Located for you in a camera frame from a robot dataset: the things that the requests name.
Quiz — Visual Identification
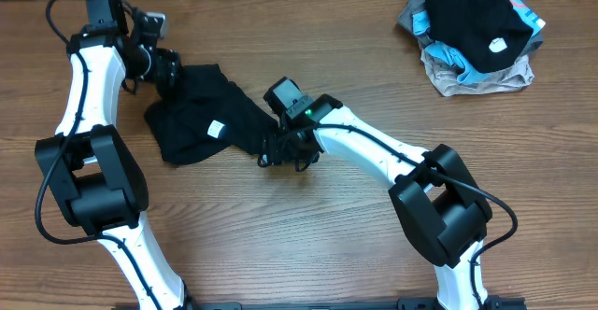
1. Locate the light blue garment in pile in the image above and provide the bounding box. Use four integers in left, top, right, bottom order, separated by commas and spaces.
412, 11, 490, 85

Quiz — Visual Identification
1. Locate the grey garment in pile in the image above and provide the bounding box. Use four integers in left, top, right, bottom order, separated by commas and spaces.
397, 0, 546, 56

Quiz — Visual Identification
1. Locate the black folded garment on pile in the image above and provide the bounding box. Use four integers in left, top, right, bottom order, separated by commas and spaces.
424, 0, 533, 73

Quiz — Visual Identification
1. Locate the beige garment in pile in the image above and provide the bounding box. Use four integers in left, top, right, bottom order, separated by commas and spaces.
420, 52, 534, 97

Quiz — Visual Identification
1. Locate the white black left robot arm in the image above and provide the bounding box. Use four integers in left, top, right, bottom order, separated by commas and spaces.
35, 0, 194, 309

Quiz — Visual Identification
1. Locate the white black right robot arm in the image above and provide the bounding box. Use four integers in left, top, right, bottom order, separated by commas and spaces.
258, 77, 492, 309

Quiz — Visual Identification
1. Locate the dark teal t-shirt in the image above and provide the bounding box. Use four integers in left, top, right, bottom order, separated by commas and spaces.
144, 64, 278, 166

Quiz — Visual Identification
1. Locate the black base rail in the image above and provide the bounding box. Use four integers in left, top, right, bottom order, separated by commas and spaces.
195, 296, 528, 310

